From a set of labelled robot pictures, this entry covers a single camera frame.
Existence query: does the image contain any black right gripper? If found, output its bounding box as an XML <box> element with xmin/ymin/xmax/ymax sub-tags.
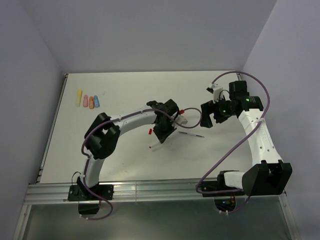
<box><xmin>199</xmin><ymin>94</ymin><xmax>236</xmax><ymax>128</ymax></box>

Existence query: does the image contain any blue highlighter pen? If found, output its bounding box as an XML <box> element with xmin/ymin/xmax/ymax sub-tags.
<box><xmin>93</xmin><ymin>95</ymin><xmax>100</xmax><ymax>108</ymax></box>

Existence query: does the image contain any orange highlighter pen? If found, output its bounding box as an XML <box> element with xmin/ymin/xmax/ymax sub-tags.
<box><xmin>88</xmin><ymin>96</ymin><xmax>95</xmax><ymax>109</ymax></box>

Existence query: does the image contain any pink highlighter pen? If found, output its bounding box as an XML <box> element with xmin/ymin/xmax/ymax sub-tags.
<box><xmin>82</xmin><ymin>94</ymin><xmax>89</xmax><ymax>108</ymax></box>

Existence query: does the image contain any yellow marker pen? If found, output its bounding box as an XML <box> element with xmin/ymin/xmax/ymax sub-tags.
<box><xmin>75</xmin><ymin>89</ymin><xmax>83</xmax><ymax>108</ymax></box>

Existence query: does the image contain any white pen with red tip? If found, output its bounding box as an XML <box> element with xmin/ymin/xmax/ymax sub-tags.
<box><xmin>149</xmin><ymin>142</ymin><xmax>161</xmax><ymax>150</ymax></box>

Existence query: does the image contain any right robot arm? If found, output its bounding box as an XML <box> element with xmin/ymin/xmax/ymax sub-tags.
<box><xmin>197</xmin><ymin>80</ymin><xmax>293</xmax><ymax>197</ymax></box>

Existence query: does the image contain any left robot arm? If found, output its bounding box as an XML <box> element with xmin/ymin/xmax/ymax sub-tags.
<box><xmin>77</xmin><ymin>99</ymin><xmax>180</xmax><ymax>200</ymax></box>

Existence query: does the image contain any purple ballpoint pen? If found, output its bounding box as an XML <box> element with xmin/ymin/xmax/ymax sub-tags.
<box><xmin>178</xmin><ymin>131</ymin><xmax>204</xmax><ymax>138</ymax></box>

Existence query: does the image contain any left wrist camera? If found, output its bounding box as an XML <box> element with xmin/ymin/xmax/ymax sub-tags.
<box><xmin>173</xmin><ymin>110</ymin><xmax>188</xmax><ymax>125</ymax></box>

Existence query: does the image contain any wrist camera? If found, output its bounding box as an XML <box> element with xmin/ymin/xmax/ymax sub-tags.
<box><xmin>206</xmin><ymin>83</ymin><xmax>224</xmax><ymax>103</ymax></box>
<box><xmin>173</xmin><ymin>110</ymin><xmax>188</xmax><ymax>125</ymax></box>

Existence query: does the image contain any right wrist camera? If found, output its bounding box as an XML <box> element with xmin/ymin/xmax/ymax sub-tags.
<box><xmin>206</xmin><ymin>83</ymin><xmax>224</xmax><ymax>103</ymax></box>

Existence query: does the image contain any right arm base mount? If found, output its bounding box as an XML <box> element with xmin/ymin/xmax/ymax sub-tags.
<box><xmin>198</xmin><ymin>180</ymin><xmax>245</xmax><ymax>214</ymax></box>

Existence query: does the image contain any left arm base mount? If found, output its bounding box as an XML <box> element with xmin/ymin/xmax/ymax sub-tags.
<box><xmin>67</xmin><ymin>177</ymin><xmax>114</xmax><ymax>216</ymax></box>

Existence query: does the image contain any aluminium rail frame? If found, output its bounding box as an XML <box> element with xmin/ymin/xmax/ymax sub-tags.
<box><xmin>12</xmin><ymin>71</ymin><xmax>301</xmax><ymax>240</ymax></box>

